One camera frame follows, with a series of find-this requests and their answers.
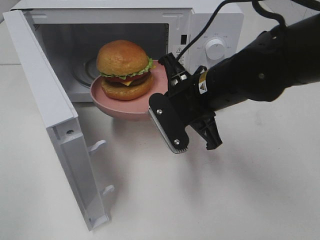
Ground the pink round plate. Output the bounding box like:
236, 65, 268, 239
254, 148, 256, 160
90, 60, 168, 121

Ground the white microwave door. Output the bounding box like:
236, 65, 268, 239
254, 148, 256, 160
3, 10, 115, 230

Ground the white warning label sticker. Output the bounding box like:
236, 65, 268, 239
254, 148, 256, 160
172, 44, 185, 66

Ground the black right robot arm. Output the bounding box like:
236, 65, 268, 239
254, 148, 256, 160
148, 15, 320, 154

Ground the burger with lettuce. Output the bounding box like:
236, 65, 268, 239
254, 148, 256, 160
96, 40, 154, 101

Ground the glass microwave turntable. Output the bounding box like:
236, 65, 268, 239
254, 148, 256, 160
71, 57, 100, 88

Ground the white microwave oven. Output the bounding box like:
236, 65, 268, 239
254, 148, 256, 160
9, 0, 244, 102

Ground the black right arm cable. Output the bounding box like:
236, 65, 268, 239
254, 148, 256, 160
174, 0, 320, 61

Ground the upper white power knob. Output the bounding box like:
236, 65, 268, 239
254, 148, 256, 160
205, 38, 226, 60

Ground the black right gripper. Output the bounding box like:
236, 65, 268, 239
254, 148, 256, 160
148, 53, 222, 154

